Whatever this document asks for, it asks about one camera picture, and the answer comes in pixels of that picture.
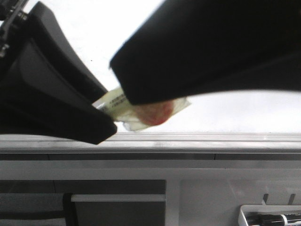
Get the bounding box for white marker tray holder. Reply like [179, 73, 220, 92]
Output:
[238, 205, 301, 226]

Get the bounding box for white whiteboard marker with tape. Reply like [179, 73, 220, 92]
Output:
[93, 87, 190, 131]

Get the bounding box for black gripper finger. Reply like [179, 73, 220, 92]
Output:
[0, 2, 117, 144]
[110, 0, 301, 104]

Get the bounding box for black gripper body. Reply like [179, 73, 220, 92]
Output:
[0, 0, 28, 77]

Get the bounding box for white whiteboard with aluminium frame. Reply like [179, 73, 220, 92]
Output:
[0, 0, 301, 159]

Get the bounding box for black marker in tray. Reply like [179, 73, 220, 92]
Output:
[246, 214, 301, 226]

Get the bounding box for grey panel under whiteboard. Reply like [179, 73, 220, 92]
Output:
[0, 180, 166, 226]

